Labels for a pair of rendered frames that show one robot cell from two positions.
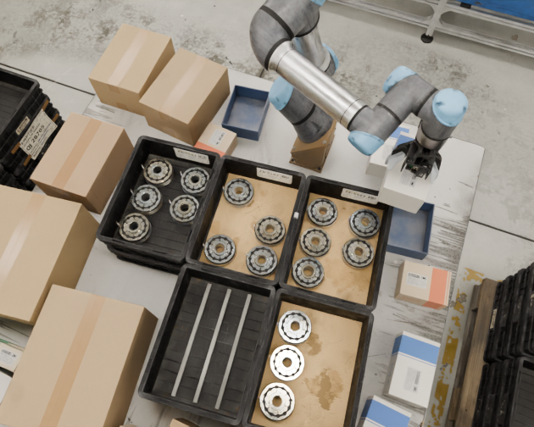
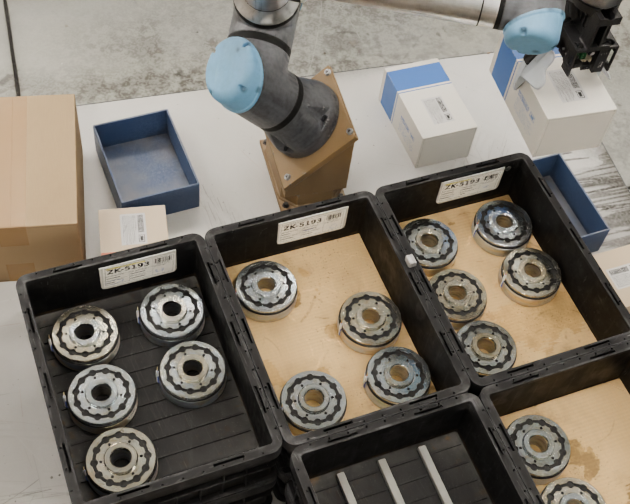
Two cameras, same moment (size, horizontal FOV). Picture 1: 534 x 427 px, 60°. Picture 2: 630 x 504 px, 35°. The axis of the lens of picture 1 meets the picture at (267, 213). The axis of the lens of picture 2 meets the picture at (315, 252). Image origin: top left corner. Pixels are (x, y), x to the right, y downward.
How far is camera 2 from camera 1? 0.68 m
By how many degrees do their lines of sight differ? 24
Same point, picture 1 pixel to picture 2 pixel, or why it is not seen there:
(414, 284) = not seen: outside the picture
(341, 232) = (476, 262)
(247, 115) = (146, 172)
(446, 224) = (587, 180)
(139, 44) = not seen: outside the picture
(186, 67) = not seen: outside the picture
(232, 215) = (282, 336)
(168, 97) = not seen: outside the picture
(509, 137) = not seen: hidden behind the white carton
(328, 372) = not seen: outside the picture
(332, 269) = (512, 326)
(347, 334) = (613, 409)
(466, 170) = not seen: hidden behind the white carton
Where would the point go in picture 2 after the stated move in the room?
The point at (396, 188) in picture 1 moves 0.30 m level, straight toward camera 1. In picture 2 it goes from (566, 111) to (611, 272)
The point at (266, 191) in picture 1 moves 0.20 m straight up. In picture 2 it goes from (307, 265) to (319, 192)
